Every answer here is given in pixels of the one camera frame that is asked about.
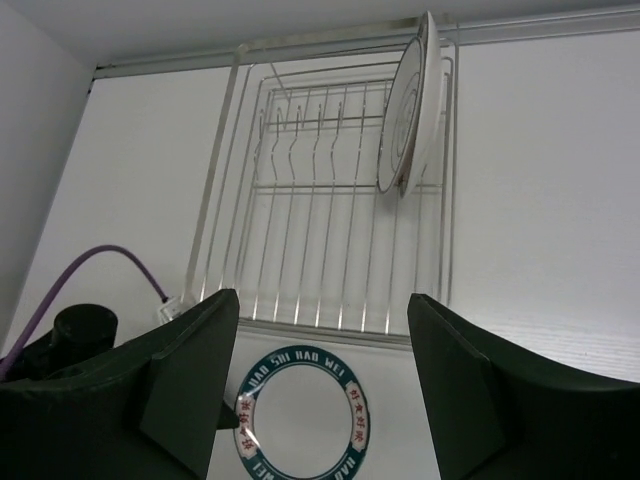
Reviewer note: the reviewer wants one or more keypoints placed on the plate with teal lettered rim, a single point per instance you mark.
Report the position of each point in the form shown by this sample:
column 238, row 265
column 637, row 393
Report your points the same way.
column 303, row 414

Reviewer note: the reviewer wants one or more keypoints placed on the wire dish rack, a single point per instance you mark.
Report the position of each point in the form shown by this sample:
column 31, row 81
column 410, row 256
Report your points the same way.
column 291, row 217

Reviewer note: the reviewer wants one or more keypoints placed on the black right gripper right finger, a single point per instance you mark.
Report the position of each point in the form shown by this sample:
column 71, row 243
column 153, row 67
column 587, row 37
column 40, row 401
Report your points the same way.
column 499, row 411

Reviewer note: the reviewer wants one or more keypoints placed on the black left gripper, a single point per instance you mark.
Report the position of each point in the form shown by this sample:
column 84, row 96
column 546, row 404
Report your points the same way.
column 80, row 332

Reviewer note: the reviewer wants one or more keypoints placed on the white plate with orange sunburst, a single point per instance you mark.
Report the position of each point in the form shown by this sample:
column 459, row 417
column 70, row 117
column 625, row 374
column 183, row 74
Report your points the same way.
column 431, row 105

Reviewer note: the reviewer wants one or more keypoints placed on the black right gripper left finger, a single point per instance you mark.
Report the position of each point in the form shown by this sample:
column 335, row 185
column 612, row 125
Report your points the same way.
column 147, row 409

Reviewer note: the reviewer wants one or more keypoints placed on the white plate with green rings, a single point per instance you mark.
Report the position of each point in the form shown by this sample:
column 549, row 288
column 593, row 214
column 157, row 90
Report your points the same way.
column 400, row 116

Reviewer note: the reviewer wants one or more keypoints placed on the aluminium table frame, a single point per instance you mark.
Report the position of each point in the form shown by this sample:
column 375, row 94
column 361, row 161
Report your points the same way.
column 379, row 37

